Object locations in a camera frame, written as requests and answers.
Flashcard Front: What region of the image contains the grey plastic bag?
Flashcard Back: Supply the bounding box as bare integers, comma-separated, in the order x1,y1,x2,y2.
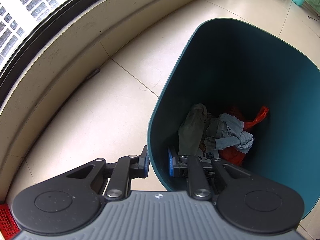
204,113,254,154

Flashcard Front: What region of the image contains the red plastic bag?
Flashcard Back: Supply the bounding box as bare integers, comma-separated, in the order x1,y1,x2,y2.
219,106,269,166

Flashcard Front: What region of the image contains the red plastic crate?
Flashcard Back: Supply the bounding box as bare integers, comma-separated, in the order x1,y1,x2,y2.
0,204,20,239

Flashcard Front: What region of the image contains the black window frame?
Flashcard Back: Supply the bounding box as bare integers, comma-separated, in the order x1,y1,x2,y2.
1,0,99,103

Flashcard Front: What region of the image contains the dark green trash bin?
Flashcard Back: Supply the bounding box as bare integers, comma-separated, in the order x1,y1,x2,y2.
147,18,319,213

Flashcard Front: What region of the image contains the white printed wrapper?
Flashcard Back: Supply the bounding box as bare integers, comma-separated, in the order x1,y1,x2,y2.
196,142,219,163

